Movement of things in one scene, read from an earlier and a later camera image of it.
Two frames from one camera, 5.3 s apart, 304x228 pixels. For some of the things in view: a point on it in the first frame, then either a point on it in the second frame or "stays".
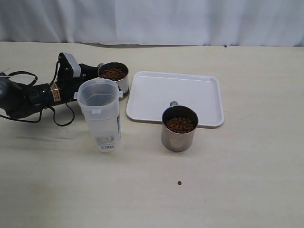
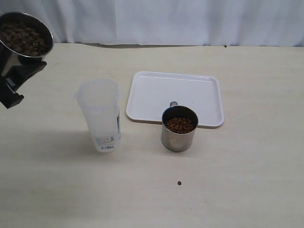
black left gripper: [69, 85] → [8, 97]
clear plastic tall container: [99, 100] stays
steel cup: [118, 71] → [25, 36]
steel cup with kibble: [179, 124] stays
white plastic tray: [150, 93] stays
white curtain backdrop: [154, 22] stays
